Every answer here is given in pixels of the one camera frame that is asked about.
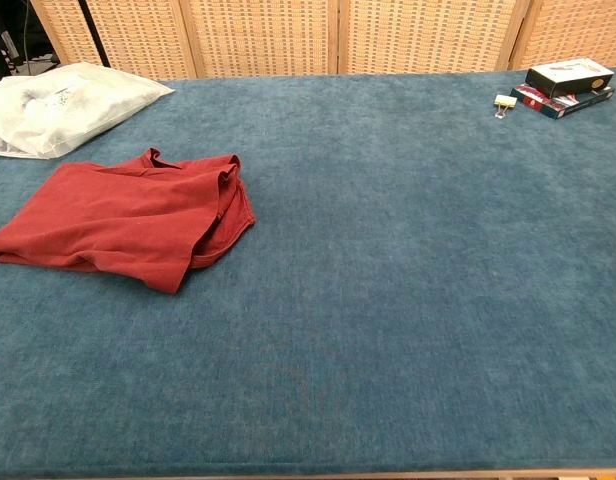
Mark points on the red t-shirt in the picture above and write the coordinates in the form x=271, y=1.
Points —
x=113, y=220

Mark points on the blue carpet table cover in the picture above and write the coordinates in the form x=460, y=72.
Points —
x=413, y=250

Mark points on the wicker folding screen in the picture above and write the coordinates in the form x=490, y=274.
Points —
x=263, y=35

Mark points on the white binder clip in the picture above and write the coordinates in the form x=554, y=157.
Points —
x=505, y=100

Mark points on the white bag with garment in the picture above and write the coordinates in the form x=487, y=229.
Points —
x=103, y=100

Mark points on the white and black small box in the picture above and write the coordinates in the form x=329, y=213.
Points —
x=568, y=80

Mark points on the flat translucent plastic bag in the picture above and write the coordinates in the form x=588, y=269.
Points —
x=8, y=151

